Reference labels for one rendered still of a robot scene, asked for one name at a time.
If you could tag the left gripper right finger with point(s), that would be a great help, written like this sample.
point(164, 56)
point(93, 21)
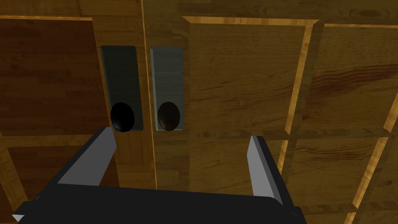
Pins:
point(262, 171)

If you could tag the brown wooden door leaf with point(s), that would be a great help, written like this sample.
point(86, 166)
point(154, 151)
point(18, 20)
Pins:
point(46, 77)
point(248, 93)

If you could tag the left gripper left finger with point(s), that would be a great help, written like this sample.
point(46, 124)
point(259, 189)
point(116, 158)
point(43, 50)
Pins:
point(88, 161)

